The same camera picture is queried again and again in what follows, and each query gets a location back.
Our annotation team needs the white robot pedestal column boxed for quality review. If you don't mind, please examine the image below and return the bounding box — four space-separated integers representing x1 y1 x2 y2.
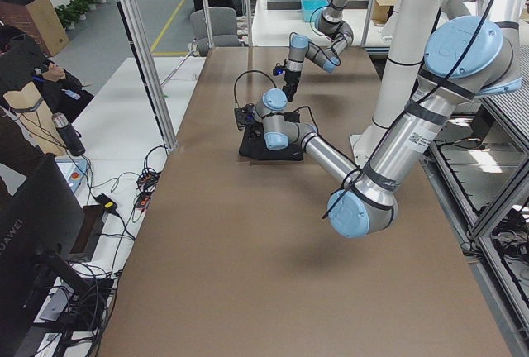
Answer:
352 0 440 166

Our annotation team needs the black printed t-shirt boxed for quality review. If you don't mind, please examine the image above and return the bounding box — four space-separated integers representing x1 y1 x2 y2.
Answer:
238 112 305 163

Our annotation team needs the aluminium frame post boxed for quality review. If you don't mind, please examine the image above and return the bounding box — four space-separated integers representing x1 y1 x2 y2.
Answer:
115 0 178 152

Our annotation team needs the seated man in black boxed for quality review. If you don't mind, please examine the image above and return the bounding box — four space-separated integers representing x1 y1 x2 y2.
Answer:
1 25 93 122

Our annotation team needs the black thermos bottle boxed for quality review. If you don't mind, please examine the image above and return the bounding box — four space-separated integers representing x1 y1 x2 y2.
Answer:
51 112 86 157

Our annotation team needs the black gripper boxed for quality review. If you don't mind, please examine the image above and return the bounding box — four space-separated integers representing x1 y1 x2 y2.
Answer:
283 69 300 102
242 104 263 142

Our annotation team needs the grey office chair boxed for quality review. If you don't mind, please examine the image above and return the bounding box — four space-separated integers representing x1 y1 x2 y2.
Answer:
190 7 241 56

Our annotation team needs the teach pendant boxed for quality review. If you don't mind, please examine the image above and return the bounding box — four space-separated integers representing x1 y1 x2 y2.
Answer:
55 158 88 193

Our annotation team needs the cardboard box bin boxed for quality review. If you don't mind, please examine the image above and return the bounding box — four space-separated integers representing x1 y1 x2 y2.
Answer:
1 0 69 57

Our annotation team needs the red black power strip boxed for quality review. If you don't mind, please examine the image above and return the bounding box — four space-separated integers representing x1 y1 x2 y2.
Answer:
134 169 160 211

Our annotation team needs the black Huawei monitor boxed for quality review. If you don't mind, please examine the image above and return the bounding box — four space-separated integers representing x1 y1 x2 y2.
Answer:
1 154 89 356

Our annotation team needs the black power adapter yellow label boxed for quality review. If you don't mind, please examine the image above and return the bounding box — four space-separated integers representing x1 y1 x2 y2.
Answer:
94 193 117 215

